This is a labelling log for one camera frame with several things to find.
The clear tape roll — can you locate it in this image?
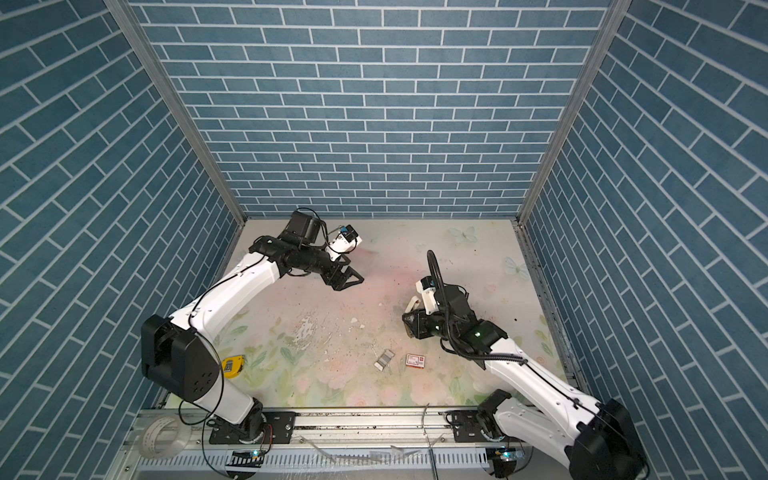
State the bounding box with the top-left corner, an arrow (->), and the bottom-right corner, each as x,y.
139,416 -> 192,459

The green circuit board right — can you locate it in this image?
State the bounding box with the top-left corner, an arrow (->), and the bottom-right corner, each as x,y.
485,447 -> 526,479

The yellow tape measure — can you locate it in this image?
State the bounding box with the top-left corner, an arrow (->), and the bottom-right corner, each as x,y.
221,355 -> 246,379

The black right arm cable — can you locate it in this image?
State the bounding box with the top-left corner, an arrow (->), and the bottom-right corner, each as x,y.
425,249 -> 529,364

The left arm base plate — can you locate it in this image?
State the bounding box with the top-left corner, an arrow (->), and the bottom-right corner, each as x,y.
206,410 -> 298,446

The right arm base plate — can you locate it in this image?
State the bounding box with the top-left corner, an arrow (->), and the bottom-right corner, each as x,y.
443,410 -> 504,443

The red white staple box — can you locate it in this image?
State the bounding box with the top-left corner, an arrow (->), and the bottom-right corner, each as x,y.
405,353 -> 426,369

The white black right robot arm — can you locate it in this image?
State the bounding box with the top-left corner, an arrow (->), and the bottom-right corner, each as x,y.
402,277 -> 651,479

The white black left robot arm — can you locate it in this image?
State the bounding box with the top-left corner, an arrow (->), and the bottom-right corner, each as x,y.
140,207 -> 364,443

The aluminium front rail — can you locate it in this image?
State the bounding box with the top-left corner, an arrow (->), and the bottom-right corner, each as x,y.
124,405 -> 528,448

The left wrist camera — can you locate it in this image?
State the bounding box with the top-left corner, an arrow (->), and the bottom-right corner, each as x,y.
326,225 -> 362,258

